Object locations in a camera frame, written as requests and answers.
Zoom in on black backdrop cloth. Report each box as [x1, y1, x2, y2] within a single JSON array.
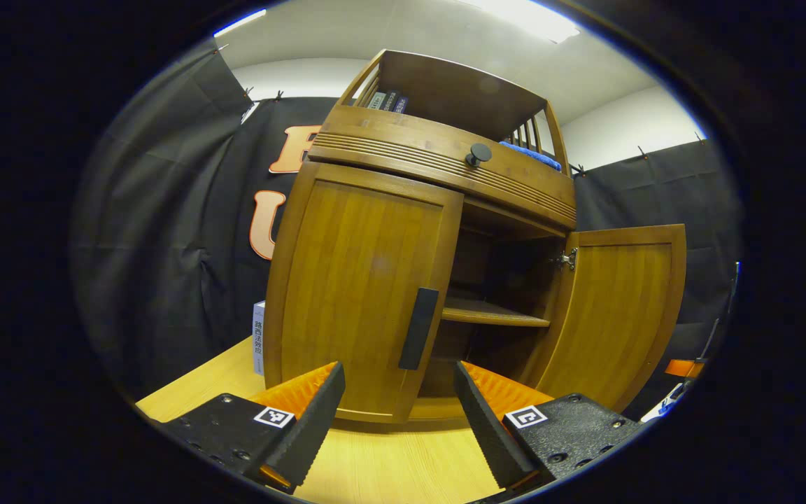
[[71, 38, 743, 421]]

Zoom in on wooden drawer with black knob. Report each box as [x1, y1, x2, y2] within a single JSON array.
[[307, 105, 577, 232]]

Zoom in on wooden inner cabinet shelf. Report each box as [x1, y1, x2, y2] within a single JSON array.
[[441, 297, 551, 328]]

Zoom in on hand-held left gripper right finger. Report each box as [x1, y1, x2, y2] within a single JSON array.
[[453, 361, 659, 498]]

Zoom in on blue folded towel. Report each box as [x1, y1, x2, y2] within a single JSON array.
[[500, 140, 563, 172]]

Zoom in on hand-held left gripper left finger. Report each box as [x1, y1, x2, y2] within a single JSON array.
[[158, 361, 346, 495]]

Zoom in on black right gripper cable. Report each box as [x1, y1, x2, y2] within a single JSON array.
[[697, 260, 741, 362]]

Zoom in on wooden cabinet door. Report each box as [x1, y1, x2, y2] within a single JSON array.
[[521, 224, 687, 414], [264, 162, 465, 424]]

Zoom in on white and blue box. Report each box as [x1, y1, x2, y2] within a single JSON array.
[[253, 301, 267, 377]]

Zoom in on wooden double-door shoe cabinet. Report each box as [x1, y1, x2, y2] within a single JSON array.
[[263, 49, 579, 424]]

